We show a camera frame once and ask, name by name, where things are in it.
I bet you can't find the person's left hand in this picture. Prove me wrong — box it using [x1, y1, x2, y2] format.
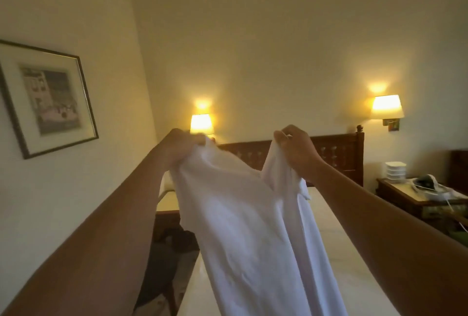
[150, 128, 209, 176]

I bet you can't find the person's right hand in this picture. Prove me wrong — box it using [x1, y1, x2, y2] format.
[273, 123, 327, 181]

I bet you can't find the person's left forearm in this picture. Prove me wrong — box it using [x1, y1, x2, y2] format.
[0, 155, 175, 316]

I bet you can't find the person's right forearm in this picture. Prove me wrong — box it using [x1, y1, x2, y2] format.
[306, 162, 468, 316]

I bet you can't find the wooden headboard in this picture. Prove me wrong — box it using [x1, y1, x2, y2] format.
[216, 125, 367, 189]

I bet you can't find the wooden nightstand with remote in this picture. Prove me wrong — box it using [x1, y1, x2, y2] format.
[152, 188, 184, 243]

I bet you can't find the white cups stack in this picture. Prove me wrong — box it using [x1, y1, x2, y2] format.
[383, 160, 409, 184]

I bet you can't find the wooden nightstand with phone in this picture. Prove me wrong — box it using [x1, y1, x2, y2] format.
[376, 177, 468, 234]

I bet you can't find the white bed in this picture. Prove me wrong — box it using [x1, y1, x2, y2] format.
[177, 185, 401, 316]

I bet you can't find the green wooden armchair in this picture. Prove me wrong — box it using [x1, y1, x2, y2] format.
[448, 148, 468, 236]

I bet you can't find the glowing wall lamp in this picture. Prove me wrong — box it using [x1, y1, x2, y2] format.
[370, 93, 406, 133]
[189, 112, 216, 139]

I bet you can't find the framed wall picture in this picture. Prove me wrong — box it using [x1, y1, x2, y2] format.
[0, 39, 100, 160]

